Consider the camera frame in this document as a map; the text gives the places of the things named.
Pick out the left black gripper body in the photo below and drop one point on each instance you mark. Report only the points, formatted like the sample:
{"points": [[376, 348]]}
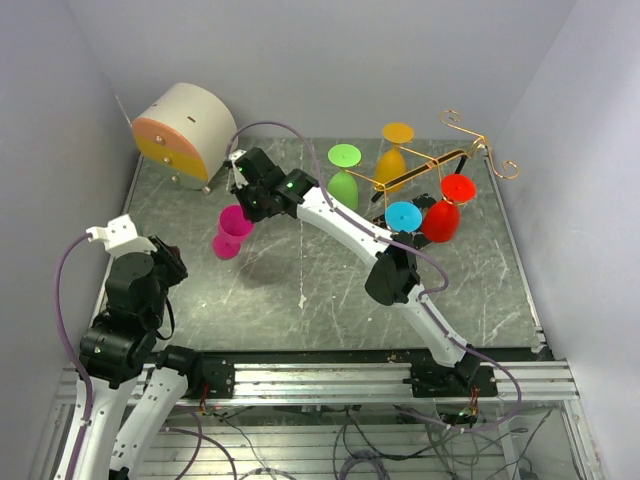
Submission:
{"points": [[168, 268]]}

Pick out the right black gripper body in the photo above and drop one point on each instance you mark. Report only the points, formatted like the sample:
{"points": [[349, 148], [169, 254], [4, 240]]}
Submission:
{"points": [[252, 201]]}

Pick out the pink wine glass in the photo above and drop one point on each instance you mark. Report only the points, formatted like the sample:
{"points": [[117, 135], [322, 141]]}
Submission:
{"points": [[233, 230]]}

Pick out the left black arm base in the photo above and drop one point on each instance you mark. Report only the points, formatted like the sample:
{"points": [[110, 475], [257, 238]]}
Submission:
{"points": [[206, 374]]}

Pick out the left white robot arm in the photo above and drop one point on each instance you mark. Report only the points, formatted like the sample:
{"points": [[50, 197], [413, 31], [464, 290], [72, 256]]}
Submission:
{"points": [[106, 440]]}

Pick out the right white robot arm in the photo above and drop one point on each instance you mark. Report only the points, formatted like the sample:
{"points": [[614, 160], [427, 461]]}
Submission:
{"points": [[393, 279]]}

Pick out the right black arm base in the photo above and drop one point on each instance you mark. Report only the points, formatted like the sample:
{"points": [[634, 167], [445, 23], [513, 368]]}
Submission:
{"points": [[428, 379]]}

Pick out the green wine glass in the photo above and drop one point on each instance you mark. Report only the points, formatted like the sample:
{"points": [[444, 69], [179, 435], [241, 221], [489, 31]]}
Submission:
{"points": [[343, 186]]}

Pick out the orange wine glass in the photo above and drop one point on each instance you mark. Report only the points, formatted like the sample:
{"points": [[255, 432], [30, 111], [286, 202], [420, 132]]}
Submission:
{"points": [[392, 164]]}

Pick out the blue wine glass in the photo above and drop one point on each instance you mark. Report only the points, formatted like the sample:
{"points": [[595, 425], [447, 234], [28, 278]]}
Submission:
{"points": [[403, 217]]}

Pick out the red wine glass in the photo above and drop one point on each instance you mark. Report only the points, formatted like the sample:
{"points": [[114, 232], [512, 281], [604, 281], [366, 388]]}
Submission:
{"points": [[442, 220]]}

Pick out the round white drawer cabinet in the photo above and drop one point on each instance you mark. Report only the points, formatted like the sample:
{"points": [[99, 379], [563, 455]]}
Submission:
{"points": [[184, 133]]}

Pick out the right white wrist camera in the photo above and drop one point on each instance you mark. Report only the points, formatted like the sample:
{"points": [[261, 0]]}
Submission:
{"points": [[234, 157]]}

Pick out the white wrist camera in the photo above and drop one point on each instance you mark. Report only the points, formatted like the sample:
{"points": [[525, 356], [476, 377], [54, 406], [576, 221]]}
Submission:
{"points": [[234, 157], [120, 237]]}

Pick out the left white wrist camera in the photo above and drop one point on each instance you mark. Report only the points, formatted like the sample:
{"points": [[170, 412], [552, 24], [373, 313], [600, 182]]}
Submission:
{"points": [[120, 237]]}

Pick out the gold wire glass rack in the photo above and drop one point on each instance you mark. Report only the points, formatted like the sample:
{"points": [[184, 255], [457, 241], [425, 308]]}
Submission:
{"points": [[419, 164]]}

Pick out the aluminium mounting frame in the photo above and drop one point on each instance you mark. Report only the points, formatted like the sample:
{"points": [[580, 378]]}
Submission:
{"points": [[357, 377]]}

